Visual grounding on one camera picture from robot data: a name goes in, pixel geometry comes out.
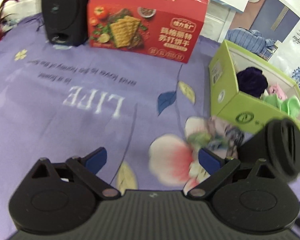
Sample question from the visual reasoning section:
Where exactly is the black portable speaker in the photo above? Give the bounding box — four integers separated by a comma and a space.
41, 0, 89, 46

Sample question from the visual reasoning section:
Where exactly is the green scrunchie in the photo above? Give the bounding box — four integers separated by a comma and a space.
261, 94, 300, 118

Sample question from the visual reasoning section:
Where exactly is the dark purple velvet scrunchie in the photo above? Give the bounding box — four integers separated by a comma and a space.
236, 67, 268, 98

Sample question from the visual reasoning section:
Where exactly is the floral patterned scrunchie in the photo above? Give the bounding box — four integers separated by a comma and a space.
185, 116, 245, 159

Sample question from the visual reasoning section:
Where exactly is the red cracker box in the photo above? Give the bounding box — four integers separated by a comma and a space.
88, 0, 209, 63

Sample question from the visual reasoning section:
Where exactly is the white floral bedding package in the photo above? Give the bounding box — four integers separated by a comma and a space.
255, 0, 300, 93

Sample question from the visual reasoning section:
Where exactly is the pink tissue pack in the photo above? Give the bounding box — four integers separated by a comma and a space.
267, 84, 287, 100

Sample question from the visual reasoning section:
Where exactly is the black lidded coffee cup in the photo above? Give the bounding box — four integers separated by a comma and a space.
237, 118, 300, 182

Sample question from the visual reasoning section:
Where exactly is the green cardboard box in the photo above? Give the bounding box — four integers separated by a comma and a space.
209, 40, 300, 134

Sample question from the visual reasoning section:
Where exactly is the purple floral tablecloth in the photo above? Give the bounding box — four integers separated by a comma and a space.
0, 13, 300, 240

